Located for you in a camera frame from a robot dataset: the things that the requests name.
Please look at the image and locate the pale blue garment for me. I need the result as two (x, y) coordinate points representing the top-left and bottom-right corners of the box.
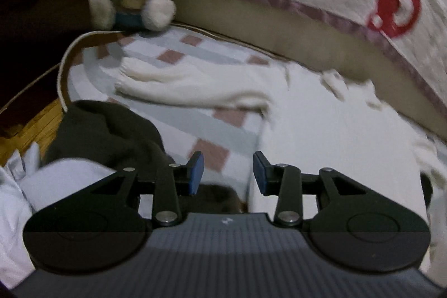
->
(0, 141), (116, 288)

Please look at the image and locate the checked bed sheet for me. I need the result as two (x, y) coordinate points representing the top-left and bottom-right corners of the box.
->
(58, 24), (280, 215)

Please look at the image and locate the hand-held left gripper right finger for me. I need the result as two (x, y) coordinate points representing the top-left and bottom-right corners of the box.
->
(253, 151), (367, 227)

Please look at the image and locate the dark green garment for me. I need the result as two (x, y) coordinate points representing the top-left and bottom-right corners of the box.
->
(44, 100), (175, 180)

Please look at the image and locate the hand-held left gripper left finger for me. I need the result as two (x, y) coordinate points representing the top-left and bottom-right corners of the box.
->
(89, 151), (205, 227)

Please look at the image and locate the beige sofa backrest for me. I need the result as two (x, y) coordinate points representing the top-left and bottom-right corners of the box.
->
(164, 0), (447, 141)

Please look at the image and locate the white fleece garment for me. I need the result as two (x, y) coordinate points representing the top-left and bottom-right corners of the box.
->
(115, 57), (447, 281)

